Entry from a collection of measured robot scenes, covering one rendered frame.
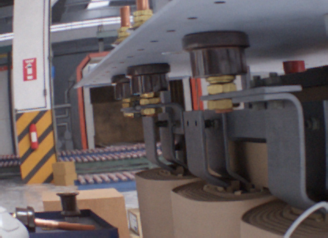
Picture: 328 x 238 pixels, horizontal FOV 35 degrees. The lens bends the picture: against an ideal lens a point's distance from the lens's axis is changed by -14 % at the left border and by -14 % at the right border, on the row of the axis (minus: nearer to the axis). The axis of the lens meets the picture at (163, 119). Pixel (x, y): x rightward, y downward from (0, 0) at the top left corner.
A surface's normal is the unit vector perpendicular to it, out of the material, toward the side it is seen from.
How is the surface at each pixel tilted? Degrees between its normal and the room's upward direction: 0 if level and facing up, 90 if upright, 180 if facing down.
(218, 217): 90
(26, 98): 90
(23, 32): 90
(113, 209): 90
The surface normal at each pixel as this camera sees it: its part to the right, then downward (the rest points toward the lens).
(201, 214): -0.84, 0.09
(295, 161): -0.97, 0.10
